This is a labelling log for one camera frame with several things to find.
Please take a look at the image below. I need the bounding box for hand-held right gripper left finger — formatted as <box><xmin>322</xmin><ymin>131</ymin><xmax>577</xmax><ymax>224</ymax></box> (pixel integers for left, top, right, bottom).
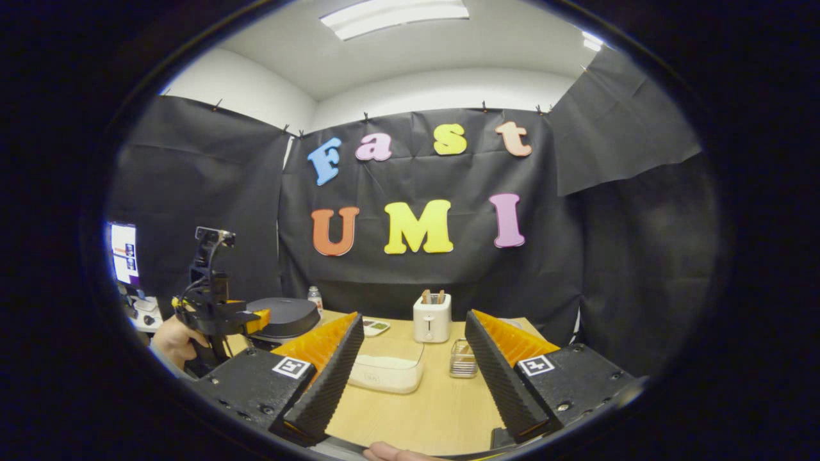
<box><xmin>192</xmin><ymin>312</ymin><xmax>365</xmax><ymax>447</ymax></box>

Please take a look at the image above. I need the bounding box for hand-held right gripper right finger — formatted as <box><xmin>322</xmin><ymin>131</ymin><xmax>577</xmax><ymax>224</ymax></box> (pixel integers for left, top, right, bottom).
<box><xmin>464</xmin><ymin>310</ymin><xmax>635</xmax><ymax>446</ymax></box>

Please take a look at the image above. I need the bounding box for grey rice cooker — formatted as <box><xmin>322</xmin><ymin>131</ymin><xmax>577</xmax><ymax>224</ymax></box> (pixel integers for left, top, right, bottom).
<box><xmin>245</xmin><ymin>297</ymin><xmax>321</xmax><ymax>350</ymax></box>

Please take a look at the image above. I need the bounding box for metal wire chopstick holder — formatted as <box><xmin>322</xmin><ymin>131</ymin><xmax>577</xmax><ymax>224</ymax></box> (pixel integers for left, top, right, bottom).
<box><xmin>449</xmin><ymin>339</ymin><xmax>479</xmax><ymax>379</ymax></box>

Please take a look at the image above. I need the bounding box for white desk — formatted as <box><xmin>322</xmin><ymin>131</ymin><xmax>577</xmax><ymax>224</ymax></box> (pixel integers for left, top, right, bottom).
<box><xmin>125</xmin><ymin>295</ymin><xmax>168</xmax><ymax>334</ymax></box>

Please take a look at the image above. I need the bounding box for clear plastic container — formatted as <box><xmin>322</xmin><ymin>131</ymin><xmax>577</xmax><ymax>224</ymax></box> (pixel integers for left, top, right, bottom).
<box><xmin>348</xmin><ymin>339</ymin><xmax>425</xmax><ymax>394</ymax></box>

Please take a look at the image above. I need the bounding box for white toaster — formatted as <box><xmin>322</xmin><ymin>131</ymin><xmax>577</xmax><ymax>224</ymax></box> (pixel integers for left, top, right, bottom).
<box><xmin>413</xmin><ymin>294</ymin><xmax>452</xmax><ymax>344</ymax></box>

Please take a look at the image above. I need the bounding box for computer monitor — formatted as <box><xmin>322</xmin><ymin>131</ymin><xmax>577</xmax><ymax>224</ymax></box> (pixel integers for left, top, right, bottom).
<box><xmin>108</xmin><ymin>222</ymin><xmax>140</xmax><ymax>286</ymax></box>

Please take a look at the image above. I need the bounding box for black backdrop cloth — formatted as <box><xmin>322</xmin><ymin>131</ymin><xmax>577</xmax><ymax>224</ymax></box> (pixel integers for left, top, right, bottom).
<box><xmin>106</xmin><ymin>45</ymin><xmax>718</xmax><ymax>378</ymax></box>

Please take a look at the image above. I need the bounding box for long ceiling light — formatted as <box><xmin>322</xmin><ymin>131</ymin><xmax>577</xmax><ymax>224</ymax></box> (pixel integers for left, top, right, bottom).
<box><xmin>319</xmin><ymin>0</ymin><xmax>470</xmax><ymax>41</ymax></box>

